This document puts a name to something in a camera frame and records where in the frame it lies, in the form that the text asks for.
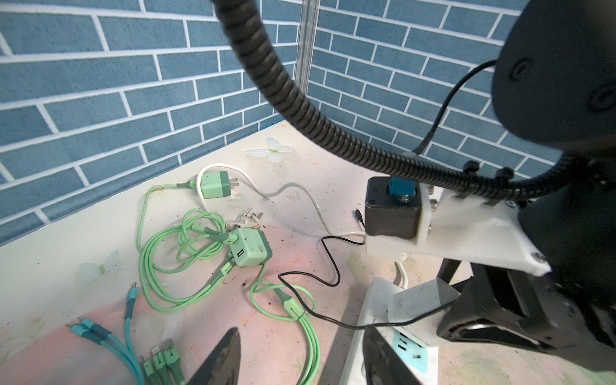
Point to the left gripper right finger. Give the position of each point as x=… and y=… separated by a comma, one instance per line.
x=382, y=365

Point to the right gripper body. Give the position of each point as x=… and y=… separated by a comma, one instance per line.
x=568, y=312

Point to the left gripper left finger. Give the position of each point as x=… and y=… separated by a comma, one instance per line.
x=222, y=366

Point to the white power strip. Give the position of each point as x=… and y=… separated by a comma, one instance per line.
x=421, y=359

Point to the white charger adapter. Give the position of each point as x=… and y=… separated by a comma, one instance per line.
x=407, y=304

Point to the green charger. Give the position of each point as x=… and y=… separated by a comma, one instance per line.
x=213, y=185
x=249, y=247

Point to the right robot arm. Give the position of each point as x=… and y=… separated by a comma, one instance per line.
x=554, y=85

